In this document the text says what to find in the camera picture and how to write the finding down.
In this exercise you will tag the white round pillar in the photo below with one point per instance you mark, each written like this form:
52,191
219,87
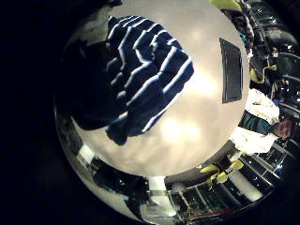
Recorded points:
247,187

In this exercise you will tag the navy white striped shirt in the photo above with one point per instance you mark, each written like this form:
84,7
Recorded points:
150,78

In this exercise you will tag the yellow chair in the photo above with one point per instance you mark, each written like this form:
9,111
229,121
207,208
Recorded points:
209,168
222,177
236,165

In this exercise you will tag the person in white jacket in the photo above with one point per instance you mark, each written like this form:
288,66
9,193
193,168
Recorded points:
259,106

